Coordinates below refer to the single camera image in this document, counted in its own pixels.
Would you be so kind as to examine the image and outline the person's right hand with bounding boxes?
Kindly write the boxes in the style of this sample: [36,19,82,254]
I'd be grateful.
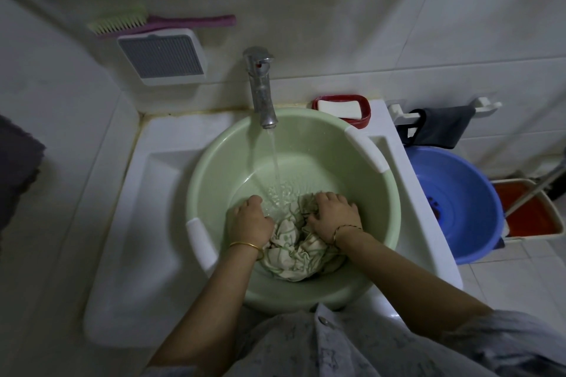
[305,191,363,247]

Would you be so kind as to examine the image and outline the person's left hand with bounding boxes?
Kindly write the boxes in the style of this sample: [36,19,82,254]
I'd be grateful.
[226,194,276,254]

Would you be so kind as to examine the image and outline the cream leaf-patterned clothes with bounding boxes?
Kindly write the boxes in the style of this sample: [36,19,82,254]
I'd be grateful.
[258,193,347,283]

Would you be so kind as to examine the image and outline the light green plastic basin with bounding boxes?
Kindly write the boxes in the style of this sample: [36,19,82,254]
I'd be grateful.
[185,107,402,315]

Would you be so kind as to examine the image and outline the red soap dish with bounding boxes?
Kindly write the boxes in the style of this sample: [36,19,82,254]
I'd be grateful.
[311,94,372,130]

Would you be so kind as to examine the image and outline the white soap bar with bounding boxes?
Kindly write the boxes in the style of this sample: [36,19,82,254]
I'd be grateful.
[317,100,361,120]

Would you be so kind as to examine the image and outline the metal faucet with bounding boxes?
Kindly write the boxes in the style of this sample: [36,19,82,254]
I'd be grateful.
[242,46,279,130]

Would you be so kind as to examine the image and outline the person's right forearm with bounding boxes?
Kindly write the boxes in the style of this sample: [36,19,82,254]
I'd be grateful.
[332,229,494,342]

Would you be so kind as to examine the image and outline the person's left forearm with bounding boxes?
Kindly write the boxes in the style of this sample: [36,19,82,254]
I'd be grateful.
[146,244,265,373]

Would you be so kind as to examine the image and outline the person's grey patterned shirt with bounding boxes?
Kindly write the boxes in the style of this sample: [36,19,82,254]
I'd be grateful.
[141,302,566,377]

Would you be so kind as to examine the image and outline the gold bangle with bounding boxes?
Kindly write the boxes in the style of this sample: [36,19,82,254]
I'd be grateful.
[228,242,265,261]

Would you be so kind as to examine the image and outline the white ceramic sink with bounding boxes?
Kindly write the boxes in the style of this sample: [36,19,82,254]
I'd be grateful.
[83,98,464,349]

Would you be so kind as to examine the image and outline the blue plastic basin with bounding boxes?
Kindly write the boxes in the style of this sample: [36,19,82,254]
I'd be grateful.
[404,145,506,266]

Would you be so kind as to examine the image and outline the dark grey cloth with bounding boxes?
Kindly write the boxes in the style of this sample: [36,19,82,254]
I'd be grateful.
[396,105,477,150]

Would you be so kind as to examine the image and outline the red bucket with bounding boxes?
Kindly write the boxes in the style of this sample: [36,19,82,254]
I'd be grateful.
[491,177,565,240]

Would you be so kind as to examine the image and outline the green and pink scrub brush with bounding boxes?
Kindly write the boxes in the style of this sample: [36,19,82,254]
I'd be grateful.
[87,3,238,35]

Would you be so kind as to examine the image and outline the dark purple towel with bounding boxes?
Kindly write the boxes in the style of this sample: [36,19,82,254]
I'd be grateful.
[0,114,47,240]

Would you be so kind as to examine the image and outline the thin cord bracelet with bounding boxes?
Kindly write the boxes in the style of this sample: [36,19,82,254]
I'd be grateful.
[331,224,363,245]

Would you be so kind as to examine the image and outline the white wall towel rack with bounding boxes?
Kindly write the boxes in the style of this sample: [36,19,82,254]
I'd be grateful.
[387,96,504,127]

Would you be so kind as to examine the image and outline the white wall box grey ribbed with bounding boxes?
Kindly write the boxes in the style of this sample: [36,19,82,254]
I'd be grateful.
[116,28,209,87]

